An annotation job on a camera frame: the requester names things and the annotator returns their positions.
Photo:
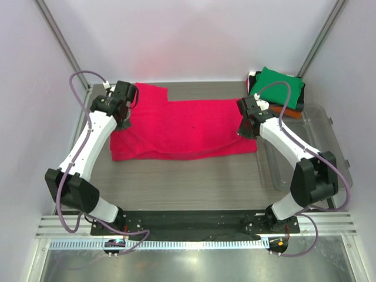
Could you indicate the aluminium rail profile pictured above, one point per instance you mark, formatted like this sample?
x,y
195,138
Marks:
x,y
328,224

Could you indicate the red t shirt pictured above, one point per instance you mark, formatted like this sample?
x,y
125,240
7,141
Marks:
x,y
179,130

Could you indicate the green folded t shirt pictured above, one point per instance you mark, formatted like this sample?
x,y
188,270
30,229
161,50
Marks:
x,y
279,88

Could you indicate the right aluminium frame post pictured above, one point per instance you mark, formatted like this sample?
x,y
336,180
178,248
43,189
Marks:
x,y
323,34

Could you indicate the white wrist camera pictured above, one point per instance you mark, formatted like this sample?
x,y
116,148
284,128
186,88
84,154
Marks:
x,y
108,86
261,101

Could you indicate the aluminium frame post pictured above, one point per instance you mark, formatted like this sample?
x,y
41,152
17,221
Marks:
x,y
57,33
323,34

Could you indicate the left aluminium frame post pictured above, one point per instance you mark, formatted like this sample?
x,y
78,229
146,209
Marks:
x,y
57,33

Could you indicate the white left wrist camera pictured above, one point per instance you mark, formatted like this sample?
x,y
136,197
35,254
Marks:
x,y
108,86

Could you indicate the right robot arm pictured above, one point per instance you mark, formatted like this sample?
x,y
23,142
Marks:
x,y
315,173

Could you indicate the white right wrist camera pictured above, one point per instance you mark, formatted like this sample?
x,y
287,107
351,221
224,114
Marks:
x,y
261,101

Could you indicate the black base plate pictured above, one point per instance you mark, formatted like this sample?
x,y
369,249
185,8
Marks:
x,y
207,225

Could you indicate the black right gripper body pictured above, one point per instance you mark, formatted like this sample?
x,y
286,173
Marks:
x,y
243,130

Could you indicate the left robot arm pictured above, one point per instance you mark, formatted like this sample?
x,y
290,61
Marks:
x,y
69,184

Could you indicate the white slotted cable duct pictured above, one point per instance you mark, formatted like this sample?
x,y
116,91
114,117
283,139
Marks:
x,y
118,244

